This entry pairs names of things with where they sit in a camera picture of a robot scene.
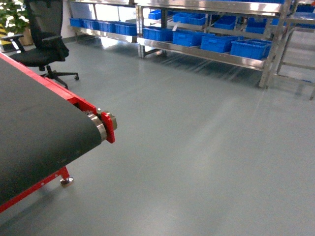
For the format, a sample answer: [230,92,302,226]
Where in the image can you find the blue plastic bin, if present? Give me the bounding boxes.
[200,36,244,53]
[143,28,173,42]
[172,30,215,47]

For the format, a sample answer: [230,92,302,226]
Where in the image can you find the green potted plant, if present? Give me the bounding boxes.
[0,0,33,46]

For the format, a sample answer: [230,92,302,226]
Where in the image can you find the steel shelf rack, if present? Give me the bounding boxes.
[68,0,315,88]

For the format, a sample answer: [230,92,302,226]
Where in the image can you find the red conveyor frame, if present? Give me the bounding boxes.
[0,54,117,211]

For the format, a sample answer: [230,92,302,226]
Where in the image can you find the black office chair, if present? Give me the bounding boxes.
[1,0,79,89]

